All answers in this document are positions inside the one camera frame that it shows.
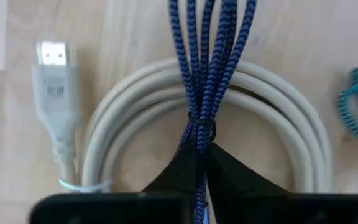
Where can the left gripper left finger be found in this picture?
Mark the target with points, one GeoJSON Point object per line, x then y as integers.
{"type": "Point", "coordinates": [120, 208]}

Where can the white twist tie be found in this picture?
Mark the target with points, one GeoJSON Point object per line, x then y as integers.
{"type": "Point", "coordinates": [85, 187]}

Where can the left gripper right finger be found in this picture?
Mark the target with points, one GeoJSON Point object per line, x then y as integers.
{"type": "Point", "coordinates": [291, 208]}

